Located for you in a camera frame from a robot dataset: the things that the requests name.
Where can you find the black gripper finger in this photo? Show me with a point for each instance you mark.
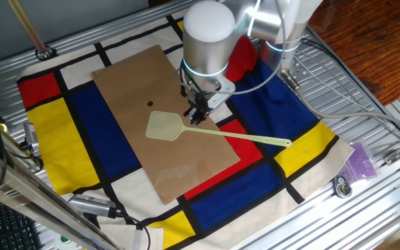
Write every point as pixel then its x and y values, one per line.
pixel 192 116
pixel 203 114

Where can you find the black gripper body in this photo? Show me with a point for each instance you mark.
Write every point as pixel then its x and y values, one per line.
pixel 198 100

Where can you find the light green plastic flyswatter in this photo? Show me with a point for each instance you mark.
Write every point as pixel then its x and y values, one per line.
pixel 165 125

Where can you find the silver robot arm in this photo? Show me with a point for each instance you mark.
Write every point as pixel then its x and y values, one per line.
pixel 207 52

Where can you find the brown cardboard sheet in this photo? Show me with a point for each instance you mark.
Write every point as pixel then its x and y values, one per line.
pixel 172 163

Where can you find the colour block cloth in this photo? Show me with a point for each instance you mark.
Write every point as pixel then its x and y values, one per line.
pixel 61 146

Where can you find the small round metal part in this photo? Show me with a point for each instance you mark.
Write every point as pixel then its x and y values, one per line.
pixel 342 189

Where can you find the purple plastic bag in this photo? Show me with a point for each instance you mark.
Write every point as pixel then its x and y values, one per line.
pixel 359 163

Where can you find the white box green button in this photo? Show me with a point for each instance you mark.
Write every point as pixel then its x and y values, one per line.
pixel 64 240

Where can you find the black keyboard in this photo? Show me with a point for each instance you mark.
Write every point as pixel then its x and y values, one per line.
pixel 9 229

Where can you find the silver wrist mount bracket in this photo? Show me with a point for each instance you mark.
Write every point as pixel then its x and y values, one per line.
pixel 226 88

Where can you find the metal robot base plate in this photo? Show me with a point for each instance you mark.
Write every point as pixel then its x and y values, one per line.
pixel 300 69

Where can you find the silver ribbed camera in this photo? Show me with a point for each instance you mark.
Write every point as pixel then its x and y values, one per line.
pixel 89 205

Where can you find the small grey camera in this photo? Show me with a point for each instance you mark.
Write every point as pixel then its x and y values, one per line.
pixel 30 133

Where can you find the aluminium frame bar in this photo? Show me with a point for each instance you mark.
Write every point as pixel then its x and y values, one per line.
pixel 30 194

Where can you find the small metal corner bracket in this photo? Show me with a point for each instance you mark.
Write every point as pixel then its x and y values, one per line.
pixel 392 158

